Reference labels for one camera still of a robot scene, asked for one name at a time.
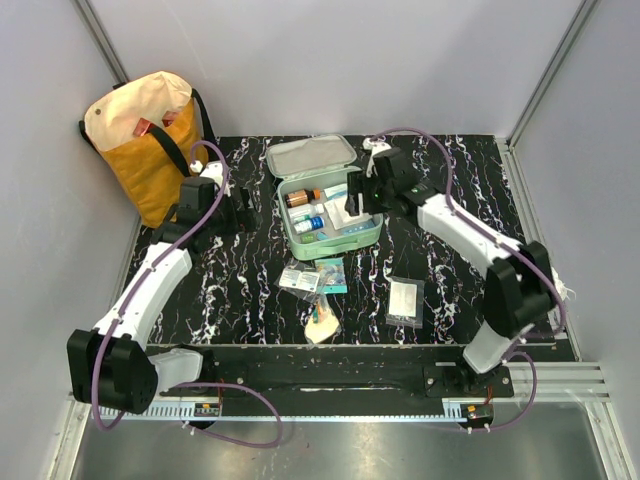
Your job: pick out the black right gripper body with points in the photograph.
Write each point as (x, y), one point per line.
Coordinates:
(374, 195)

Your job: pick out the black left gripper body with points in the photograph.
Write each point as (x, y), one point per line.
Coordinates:
(233, 222)

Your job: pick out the blue mask packet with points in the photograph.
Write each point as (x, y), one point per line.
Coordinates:
(337, 191)

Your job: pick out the brown bottle orange cap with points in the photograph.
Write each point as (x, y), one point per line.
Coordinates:
(301, 197)

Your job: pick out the white pill bottle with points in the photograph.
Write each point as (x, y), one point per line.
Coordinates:
(305, 212)

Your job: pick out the white gauze pad packet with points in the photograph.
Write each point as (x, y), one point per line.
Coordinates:
(338, 215)

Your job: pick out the small green box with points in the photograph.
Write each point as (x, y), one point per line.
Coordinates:
(307, 238)

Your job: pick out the mint green medicine case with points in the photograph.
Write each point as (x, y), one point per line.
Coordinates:
(318, 163)

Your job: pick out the teal plaster packet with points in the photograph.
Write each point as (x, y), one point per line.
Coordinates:
(332, 275)

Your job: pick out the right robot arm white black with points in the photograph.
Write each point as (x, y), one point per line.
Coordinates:
(519, 287)

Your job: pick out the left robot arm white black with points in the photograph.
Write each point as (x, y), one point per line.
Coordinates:
(108, 364)

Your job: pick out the clear bag white leaflets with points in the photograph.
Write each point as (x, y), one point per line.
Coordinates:
(303, 280)

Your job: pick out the orange tote bag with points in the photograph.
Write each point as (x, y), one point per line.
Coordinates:
(148, 131)

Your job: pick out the clear bag white pads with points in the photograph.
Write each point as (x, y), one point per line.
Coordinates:
(405, 303)

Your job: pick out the clear bag yellow items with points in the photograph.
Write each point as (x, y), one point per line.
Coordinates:
(323, 323)

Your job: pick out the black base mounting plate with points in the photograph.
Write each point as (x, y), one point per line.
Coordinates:
(343, 380)

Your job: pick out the white crumpled cloth bag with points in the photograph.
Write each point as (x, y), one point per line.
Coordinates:
(565, 293)

